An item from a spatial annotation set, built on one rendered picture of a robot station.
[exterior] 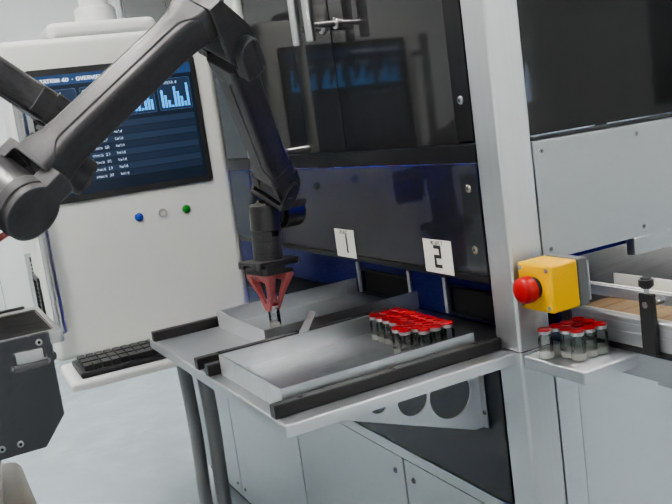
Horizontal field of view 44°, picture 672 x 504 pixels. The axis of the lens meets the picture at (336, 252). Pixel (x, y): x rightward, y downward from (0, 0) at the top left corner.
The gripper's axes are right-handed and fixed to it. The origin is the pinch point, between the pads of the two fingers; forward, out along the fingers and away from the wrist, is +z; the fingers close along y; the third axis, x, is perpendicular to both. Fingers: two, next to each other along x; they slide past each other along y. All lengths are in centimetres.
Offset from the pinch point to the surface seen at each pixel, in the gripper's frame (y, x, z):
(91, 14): 2, 62, -65
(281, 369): -13.5, -17.8, 6.5
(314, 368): -10.8, -23.1, 6.2
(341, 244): 22.4, 3.0, -8.7
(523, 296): 2, -55, -6
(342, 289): 30.2, 12.0, 3.1
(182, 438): 88, 182, 93
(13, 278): 145, 489, 53
